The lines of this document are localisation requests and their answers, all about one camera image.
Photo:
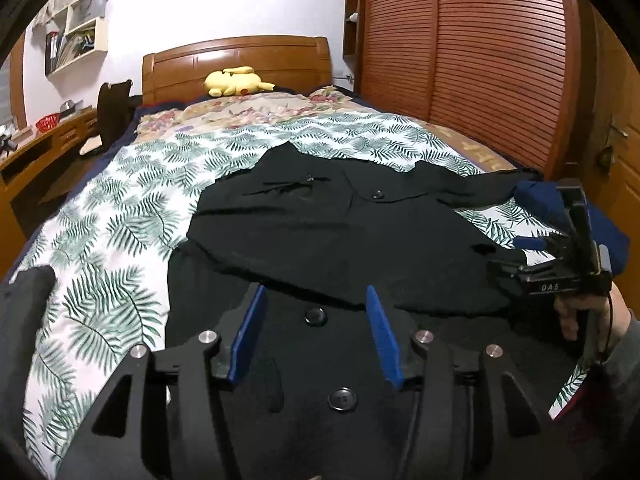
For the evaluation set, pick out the dark red clothing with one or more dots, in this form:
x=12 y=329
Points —
x=580 y=410

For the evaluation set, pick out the white wall shelf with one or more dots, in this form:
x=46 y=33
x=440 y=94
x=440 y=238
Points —
x=75 y=20

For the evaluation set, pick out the person's right hand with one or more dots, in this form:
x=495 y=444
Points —
x=567 y=317

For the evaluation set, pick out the person's right forearm grey sleeve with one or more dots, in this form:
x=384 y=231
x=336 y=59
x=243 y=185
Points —
x=622 y=385

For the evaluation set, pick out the yellow plush toy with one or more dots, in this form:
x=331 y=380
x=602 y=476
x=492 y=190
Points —
x=230 y=82

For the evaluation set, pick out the wooden headboard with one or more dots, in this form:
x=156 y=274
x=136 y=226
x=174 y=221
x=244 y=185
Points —
x=250 y=55

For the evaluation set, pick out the black binder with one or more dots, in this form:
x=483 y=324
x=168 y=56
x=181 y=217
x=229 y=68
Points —
x=51 y=52

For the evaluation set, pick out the red basket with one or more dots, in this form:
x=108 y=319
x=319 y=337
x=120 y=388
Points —
x=47 y=122

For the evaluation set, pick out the black chair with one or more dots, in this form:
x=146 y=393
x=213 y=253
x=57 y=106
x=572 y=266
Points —
x=112 y=115

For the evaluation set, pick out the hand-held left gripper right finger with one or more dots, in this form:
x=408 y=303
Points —
x=382 y=335

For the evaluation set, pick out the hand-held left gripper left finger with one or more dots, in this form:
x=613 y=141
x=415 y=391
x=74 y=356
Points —
x=247 y=335

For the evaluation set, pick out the folded navy cloth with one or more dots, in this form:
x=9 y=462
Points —
x=540 y=200

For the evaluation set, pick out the wooden door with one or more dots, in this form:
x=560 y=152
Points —
x=620 y=110

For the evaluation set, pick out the floral blanket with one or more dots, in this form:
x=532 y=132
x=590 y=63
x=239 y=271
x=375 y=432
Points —
x=240 y=110

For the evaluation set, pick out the leaf print bed cover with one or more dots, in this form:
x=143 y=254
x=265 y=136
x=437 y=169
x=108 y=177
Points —
x=125 y=210

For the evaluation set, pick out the wooden desk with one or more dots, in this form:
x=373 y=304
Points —
x=60 y=132

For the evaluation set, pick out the wooden louvered wardrobe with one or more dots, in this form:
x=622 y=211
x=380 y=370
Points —
x=475 y=60

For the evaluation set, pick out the tan patterned bed mat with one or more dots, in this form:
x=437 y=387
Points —
x=475 y=147

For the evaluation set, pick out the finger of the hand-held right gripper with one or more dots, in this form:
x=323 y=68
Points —
x=530 y=243
x=505 y=267

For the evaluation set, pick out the dark cloth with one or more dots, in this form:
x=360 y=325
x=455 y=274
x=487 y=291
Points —
x=20 y=320

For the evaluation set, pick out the black buttoned coat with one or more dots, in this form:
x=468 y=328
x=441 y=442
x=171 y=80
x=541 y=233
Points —
x=325 y=240

